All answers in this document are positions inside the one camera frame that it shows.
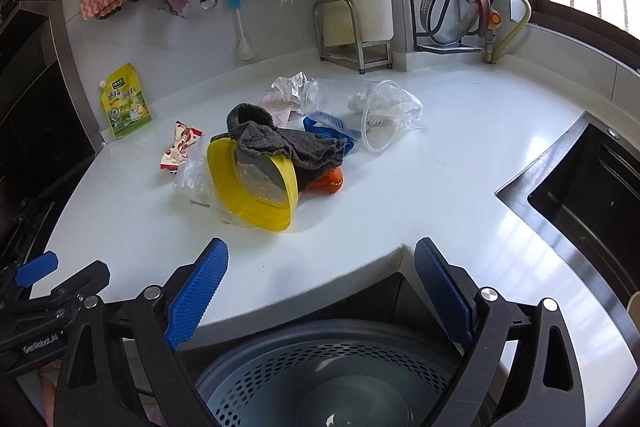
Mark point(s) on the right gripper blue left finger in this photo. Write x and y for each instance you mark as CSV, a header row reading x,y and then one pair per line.
x,y
197,286

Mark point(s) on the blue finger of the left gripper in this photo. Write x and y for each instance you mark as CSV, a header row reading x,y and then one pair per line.
x,y
33,271

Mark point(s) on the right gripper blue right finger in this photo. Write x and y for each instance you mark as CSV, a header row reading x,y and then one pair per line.
x,y
449,289

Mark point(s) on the yellow plastic lid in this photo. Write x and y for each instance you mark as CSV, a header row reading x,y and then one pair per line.
x,y
260,191

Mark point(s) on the red white snack wrapper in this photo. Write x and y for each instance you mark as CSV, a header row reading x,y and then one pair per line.
x,y
177,154

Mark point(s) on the dark grey cloth rag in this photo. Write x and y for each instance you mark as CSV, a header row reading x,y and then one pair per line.
x,y
312,155

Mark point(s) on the clear plastic cup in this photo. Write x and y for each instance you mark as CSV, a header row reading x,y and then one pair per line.
x,y
326,101

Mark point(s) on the clear plastic bag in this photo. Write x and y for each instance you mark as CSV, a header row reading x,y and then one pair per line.
x,y
194,182

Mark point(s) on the orange plastic toy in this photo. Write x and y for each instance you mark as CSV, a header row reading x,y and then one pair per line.
x,y
330,183

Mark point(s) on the yellow green seasoning pouch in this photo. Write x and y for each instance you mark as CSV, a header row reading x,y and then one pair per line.
x,y
123,102

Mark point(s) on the pink plastic package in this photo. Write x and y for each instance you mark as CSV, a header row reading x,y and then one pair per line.
x,y
282,112

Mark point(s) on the crumpled white paper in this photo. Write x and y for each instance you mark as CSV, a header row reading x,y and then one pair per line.
x,y
291,89

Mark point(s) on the steel cutting board rack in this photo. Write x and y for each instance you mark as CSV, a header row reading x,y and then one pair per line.
x,y
352,52

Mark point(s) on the blue white bottle brush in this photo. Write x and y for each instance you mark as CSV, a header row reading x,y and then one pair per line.
x,y
243,49

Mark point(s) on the steel pot lid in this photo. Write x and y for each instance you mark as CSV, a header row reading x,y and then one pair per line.
x,y
447,22

